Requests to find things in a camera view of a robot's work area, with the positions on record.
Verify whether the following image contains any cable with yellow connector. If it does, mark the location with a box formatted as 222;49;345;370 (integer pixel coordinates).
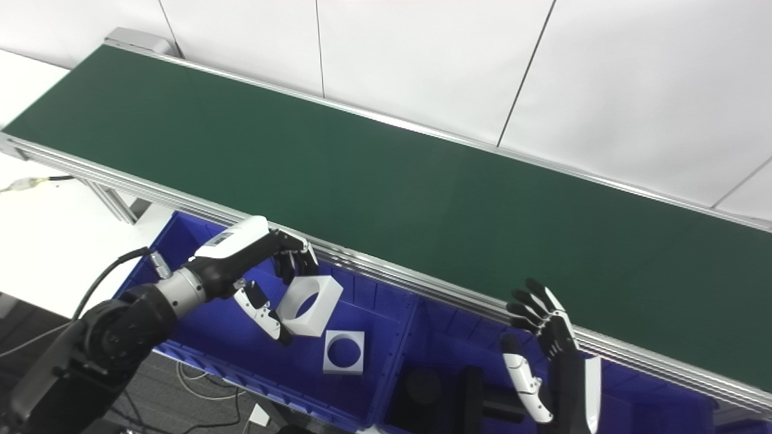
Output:
0;175;74;193

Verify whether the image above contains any black block part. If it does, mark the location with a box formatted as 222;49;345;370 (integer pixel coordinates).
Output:
461;365;525;423

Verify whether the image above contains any grey conveyor end housing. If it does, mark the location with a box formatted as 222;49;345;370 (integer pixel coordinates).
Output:
104;27;179;58

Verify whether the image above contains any black floor cable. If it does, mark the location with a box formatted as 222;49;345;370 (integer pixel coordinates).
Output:
109;392;242;434

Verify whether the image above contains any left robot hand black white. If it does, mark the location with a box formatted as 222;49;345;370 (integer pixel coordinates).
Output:
184;216;320;347

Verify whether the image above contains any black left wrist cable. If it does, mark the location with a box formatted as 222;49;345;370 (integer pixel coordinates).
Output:
71;246;172;320

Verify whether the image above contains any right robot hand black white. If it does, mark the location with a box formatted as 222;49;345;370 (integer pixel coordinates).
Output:
499;277;603;434

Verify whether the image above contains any aluminium conveyor leg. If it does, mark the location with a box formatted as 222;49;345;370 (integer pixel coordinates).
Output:
84;180;151;225

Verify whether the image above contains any green conveyor belt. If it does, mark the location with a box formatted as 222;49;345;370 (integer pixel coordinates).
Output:
0;27;772;417
2;44;772;392

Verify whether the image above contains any white floor cable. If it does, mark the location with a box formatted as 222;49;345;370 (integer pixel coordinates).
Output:
175;362;242;401

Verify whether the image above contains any black cylinder part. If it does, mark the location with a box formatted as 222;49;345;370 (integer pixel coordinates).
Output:
404;369;444;410

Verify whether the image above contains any white square part with hole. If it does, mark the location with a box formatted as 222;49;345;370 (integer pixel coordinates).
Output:
276;274;344;338
323;330;366;376

